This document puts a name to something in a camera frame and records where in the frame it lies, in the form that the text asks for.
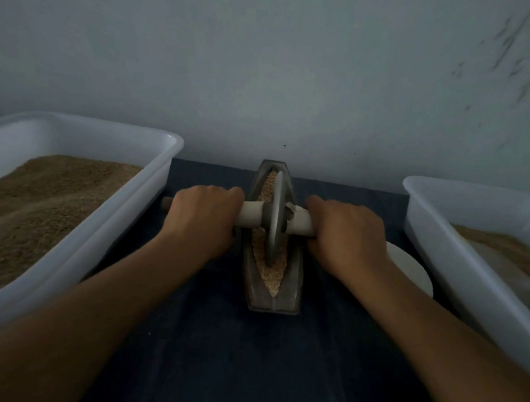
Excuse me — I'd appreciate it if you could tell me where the person's left hand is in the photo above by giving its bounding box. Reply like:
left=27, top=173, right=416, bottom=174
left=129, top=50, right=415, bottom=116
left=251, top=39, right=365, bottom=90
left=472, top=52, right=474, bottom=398
left=156, top=183, right=246, bottom=267

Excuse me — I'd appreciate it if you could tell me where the person's right hand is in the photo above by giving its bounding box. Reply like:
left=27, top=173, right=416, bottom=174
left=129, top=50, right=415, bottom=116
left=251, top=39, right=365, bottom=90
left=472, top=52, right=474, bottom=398
left=302, top=194, right=393, bottom=283

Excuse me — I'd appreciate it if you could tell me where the metal grinding wheel with handle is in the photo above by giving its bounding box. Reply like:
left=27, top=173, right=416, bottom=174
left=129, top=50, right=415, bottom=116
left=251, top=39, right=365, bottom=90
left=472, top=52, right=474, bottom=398
left=158, top=163, right=318, bottom=268

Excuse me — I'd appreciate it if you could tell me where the boat-shaped metal grinding trough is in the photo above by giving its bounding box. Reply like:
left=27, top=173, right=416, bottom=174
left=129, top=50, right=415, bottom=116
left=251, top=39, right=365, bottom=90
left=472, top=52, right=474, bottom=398
left=237, top=159, right=311, bottom=315

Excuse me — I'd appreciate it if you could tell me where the large brown grain heap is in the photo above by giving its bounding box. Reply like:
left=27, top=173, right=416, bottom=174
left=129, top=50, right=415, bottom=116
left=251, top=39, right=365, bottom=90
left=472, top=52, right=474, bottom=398
left=0, top=152, right=143, bottom=308
left=449, top=224, right=530, bottom=289

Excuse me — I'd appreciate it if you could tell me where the person's right forearm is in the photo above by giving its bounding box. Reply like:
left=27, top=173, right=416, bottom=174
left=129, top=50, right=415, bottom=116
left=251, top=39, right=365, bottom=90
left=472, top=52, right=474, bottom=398
left=343, top=258, right=530, bottom=402

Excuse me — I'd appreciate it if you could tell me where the person's left forearm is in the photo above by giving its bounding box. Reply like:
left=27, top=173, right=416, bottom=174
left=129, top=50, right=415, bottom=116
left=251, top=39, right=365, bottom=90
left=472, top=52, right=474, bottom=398
left=0, top=224, right=213, bottom=402

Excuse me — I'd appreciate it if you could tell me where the white round plate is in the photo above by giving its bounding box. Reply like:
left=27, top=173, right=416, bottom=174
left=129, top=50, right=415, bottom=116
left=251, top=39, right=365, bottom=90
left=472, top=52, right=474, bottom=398
left=382, top=240, right=438, bottom=299

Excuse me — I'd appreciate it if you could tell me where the white plastic tub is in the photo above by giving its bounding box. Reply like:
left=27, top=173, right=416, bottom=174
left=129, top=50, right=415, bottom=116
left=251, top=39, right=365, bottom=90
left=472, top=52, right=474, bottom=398
left=393, top=175, right=530, bottom=377
left=0, top=108, right=186, bottom=350

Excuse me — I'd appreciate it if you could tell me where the dark blue table cloth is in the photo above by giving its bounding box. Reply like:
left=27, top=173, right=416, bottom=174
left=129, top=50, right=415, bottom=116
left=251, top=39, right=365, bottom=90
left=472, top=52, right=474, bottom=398
left=77, top=153, right=467, bottom=402

